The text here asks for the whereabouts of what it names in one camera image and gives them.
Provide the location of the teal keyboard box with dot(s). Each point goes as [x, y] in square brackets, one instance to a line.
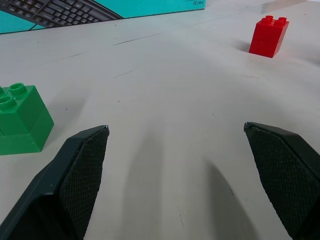
[75, 12]

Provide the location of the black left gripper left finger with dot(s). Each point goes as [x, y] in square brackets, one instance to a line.
[62, 185]

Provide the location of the red toy brick stack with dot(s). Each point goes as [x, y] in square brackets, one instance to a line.
[268, 36]

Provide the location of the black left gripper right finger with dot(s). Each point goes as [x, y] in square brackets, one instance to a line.
[287, 175]

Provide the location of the green toy brick stack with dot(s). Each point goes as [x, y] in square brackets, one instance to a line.
[21, 122]

